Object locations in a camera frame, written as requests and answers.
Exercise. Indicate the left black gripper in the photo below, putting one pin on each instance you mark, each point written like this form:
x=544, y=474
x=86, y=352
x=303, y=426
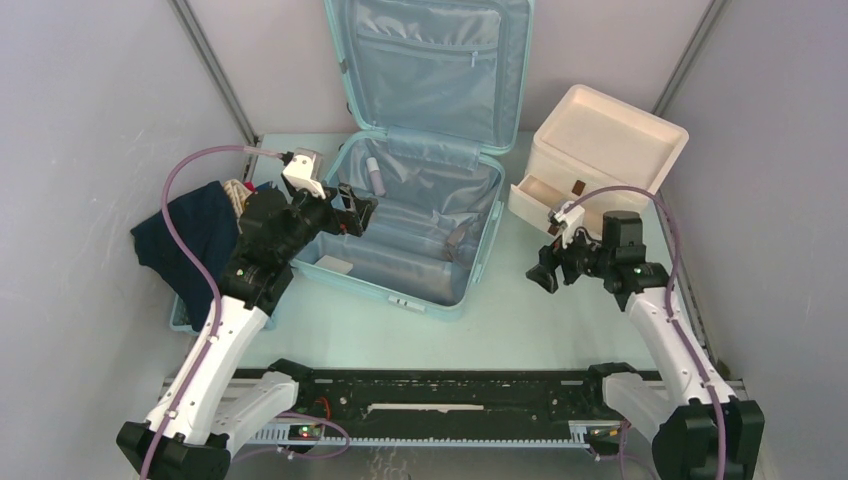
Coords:
x=353, y=220

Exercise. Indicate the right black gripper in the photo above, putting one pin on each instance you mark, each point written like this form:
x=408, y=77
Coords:
x=561, y=256

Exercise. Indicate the white pink tube bottle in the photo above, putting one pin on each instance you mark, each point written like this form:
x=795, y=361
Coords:
x=375, y=176

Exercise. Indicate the yellow white striped garment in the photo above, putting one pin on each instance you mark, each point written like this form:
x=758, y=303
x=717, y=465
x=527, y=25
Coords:
x=238, y=194

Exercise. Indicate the cream plastic drawer cabinet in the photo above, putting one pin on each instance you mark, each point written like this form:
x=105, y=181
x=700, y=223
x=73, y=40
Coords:
x=599, y=149

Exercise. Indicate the light blue ribbed suitcase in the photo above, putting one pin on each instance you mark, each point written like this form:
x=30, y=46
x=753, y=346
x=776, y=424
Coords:
x=436, y=88

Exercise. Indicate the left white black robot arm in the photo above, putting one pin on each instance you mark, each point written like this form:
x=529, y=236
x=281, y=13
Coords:
x=188, y=435

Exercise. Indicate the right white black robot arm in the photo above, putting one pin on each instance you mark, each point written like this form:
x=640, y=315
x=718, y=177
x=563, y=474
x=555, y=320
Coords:
x=669, y=344

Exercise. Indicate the white card label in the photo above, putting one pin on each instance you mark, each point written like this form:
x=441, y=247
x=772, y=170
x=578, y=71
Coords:
x=334, y=264

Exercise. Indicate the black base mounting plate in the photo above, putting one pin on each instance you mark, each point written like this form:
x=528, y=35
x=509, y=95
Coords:
x=452, y=405

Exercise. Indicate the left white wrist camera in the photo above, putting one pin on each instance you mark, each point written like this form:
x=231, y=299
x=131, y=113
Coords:
x=300, y=173

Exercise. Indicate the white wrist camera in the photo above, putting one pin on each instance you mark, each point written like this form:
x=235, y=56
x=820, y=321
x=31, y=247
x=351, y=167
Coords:
x=300, y=173
x=564, y=220

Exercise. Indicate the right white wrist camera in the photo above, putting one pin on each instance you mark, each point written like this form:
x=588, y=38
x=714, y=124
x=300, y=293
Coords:
x=564, y=220

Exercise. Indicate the aluminium frame rail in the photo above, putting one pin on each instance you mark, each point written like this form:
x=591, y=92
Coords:
x=296, y=431

